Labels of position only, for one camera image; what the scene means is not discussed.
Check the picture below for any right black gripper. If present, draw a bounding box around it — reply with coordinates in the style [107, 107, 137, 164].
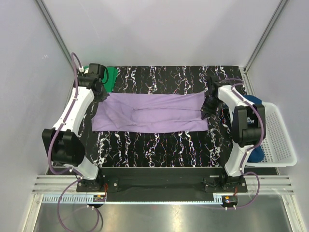
[200, 95, 221, 120]

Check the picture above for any dark blue t shirt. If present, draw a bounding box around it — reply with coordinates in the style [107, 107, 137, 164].
[230, 95, 266, 162]

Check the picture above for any white plastic basket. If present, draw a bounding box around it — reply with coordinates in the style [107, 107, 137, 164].
[246, 102, 297, 168]

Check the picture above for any aluminium rail frame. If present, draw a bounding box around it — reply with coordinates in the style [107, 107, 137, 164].
[22, 168, 309, 232]

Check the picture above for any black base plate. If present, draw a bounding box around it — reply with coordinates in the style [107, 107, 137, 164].
[77, 167, 248, 204]

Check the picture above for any folded green t shirt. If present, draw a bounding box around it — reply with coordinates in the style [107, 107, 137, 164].
[102, 67, 118, 93]

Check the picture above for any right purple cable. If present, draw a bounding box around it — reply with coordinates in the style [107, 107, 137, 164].
[223, 78, 264, 210]

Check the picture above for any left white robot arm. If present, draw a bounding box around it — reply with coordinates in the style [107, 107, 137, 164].
[42, 63, 109, 191]

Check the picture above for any purple t shirt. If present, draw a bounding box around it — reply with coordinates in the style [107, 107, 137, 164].
[92, 92, 208, 133]

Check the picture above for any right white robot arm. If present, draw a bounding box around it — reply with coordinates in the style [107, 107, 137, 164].
[200, 76, 266, 192]

